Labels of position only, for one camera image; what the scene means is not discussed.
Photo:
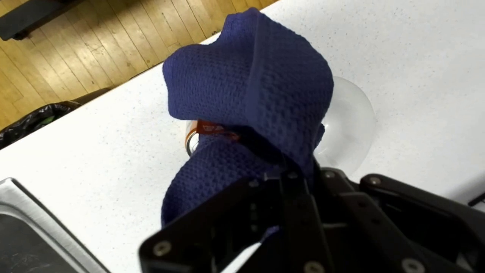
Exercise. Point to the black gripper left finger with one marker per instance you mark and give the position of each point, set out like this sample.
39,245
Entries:
211,236

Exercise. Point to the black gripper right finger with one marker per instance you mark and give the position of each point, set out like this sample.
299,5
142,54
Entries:
380,225

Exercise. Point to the dark blue waffle towel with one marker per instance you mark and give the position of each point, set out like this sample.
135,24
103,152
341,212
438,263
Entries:
258,80

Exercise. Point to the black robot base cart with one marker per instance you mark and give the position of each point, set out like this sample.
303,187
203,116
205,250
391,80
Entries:
29,16

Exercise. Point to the translucent white plastic bowl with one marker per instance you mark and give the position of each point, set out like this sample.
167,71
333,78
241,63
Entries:
349,128

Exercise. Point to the orange soda can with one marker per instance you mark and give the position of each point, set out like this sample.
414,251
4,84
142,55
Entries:
197,128

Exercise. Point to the stainless steel double sink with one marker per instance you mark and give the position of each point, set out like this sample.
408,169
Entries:
32,240

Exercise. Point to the black trash bag bin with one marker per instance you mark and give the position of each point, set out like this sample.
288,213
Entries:
42,118

